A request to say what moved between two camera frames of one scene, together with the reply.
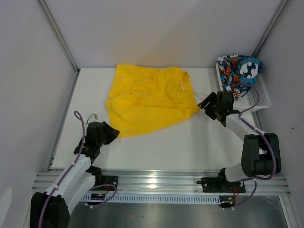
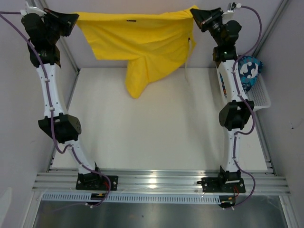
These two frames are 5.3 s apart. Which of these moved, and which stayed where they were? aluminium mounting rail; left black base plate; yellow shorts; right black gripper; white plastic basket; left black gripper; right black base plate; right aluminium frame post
Moved: yellow shorts; right black gripper; left black gripper
Stayed: left black base plate; right aluminium frame post; aluminium mounting rail; right black base plate; white plastic basket
